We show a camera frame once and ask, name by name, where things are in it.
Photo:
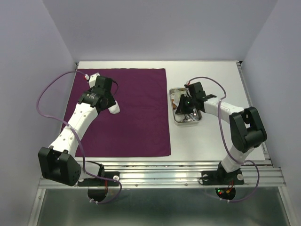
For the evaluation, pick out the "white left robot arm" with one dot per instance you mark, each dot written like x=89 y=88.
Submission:
x=57 y=161

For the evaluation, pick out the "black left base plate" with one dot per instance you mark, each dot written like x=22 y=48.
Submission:
x=102 y=191

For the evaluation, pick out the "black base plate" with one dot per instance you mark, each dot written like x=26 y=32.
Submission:
x=102 y=191
x=225 y=181

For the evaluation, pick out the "aluminium right side rail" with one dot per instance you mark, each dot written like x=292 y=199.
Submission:
x=255 y=134

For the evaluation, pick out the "stainless steel tray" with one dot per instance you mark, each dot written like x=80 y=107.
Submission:
x=178 y=119

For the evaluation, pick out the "aluminium front rail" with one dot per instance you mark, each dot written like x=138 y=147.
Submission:
x=185 y=174

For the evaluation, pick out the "aluminium rail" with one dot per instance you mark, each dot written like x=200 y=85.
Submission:
x=255 y=134
x=185 y=174

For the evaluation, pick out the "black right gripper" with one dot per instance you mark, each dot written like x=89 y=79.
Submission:
x=181 y=109

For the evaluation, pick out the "white gauze pad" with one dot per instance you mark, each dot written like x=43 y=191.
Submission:
x=176 y=95
x=115 y=109

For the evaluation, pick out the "purple cloth mat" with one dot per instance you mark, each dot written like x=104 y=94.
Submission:
x=141 y=128

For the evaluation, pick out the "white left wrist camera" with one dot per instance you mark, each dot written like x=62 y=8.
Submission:
x=91 y=79

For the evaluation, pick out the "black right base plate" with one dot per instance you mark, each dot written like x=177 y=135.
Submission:
x=225 y=181

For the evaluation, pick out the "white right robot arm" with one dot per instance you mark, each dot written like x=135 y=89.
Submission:
x=237 y=154

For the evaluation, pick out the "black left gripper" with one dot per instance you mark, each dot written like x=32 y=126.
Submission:
x=112 y=101

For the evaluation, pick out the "steel forceps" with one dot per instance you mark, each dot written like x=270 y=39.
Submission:
x=192 y=117

